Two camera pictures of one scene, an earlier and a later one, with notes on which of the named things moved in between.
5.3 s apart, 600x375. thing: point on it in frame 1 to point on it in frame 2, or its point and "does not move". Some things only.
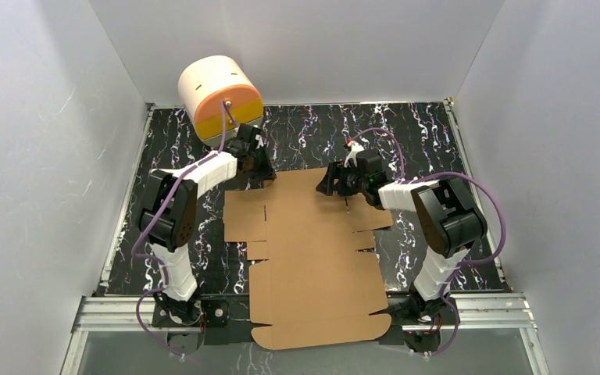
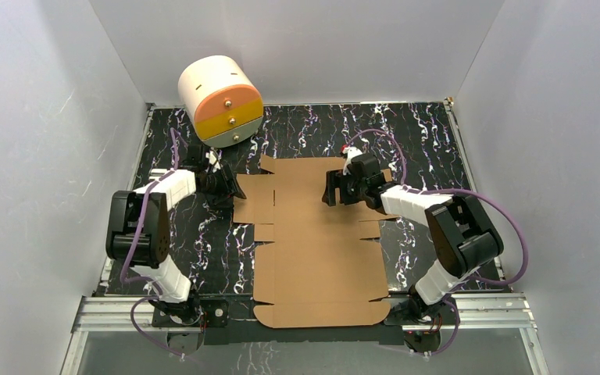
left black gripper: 261,157 to 223,183
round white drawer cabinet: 206,83 does not move
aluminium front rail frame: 101,312 does not move
